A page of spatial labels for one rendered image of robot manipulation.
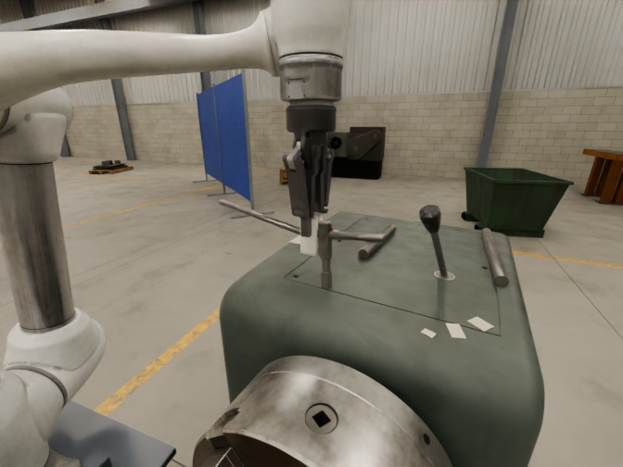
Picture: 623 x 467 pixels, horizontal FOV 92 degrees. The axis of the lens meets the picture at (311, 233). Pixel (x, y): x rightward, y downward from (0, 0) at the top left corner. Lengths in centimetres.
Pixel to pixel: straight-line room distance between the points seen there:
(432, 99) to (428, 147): 137
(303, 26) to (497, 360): 47
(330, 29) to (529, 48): 1025
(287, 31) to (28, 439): 86
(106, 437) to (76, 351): 27
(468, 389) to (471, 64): 1020
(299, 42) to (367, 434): 46
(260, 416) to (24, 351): 66
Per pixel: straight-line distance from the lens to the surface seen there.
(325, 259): 50
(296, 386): 39
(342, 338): 45
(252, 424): 37
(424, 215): 49
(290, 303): 49
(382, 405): 39
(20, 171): 79
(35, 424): 90
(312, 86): 44
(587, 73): 1085
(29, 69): 56
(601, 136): 1096
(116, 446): 106
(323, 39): 45
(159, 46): 57
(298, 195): 45
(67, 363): 94
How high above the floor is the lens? 152
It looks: 20 degrees down
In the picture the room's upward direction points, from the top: straight up
